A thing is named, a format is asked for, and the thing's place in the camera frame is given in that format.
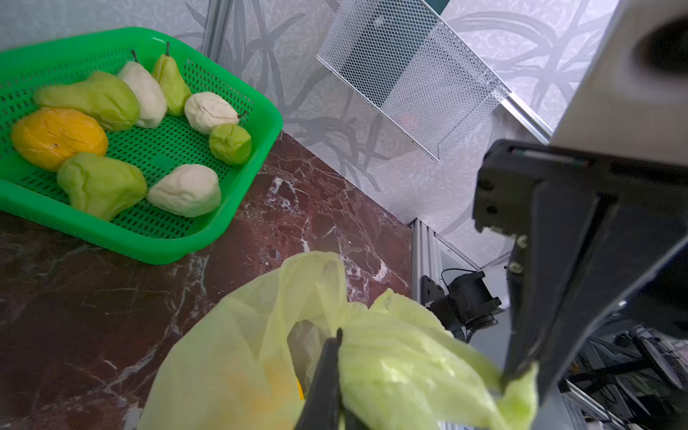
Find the green pear top left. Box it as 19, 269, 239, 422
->
33, 72, 141, 132

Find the orange pear upper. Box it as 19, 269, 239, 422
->
11, 107, 109, 173

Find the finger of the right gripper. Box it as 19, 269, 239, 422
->
502, 185, 687, 393

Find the light green plastic bag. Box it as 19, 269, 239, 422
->
139, 252, 539, 429

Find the white wire mesh basket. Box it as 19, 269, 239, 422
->
317, 1, 511, 161

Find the green pear top right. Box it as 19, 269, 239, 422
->
152, 42, 192, 116

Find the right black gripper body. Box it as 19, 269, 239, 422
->
473, 140, 687, 344

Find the cream pear right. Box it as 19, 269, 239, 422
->
185, 91, 240, 135

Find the cream pear top centre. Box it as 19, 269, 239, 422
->
118, 51, 168, 129

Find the green pear centre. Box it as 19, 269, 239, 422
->
57, 152, 148, 221

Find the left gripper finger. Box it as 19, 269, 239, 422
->
295, 329, 367, 430

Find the cream pear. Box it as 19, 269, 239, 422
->
185, 91, 240, 135
146, 164, 221, 218
118, 51, 168, 129

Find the green plastic basket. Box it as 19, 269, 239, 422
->
1, 27, 283, 264

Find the green pear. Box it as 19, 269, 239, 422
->
33, 72, 141, 132
152, 42, 192, 116
209, 124, 253, 166
57, 152, 148, 221

